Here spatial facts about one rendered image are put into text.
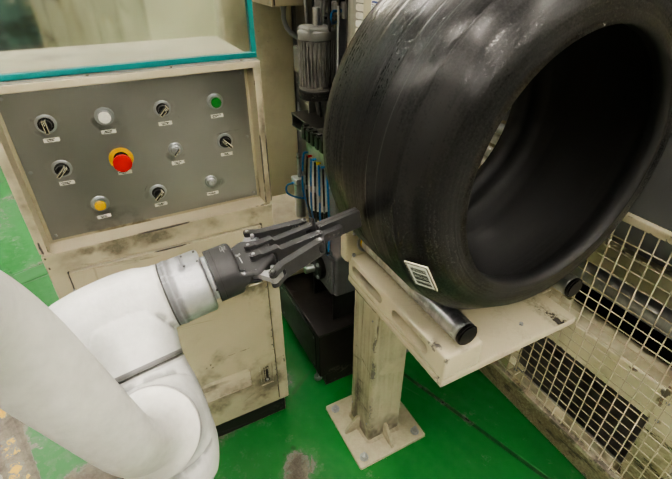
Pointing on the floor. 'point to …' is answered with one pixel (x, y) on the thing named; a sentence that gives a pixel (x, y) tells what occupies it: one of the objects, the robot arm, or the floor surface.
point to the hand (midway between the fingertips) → (338, 224)
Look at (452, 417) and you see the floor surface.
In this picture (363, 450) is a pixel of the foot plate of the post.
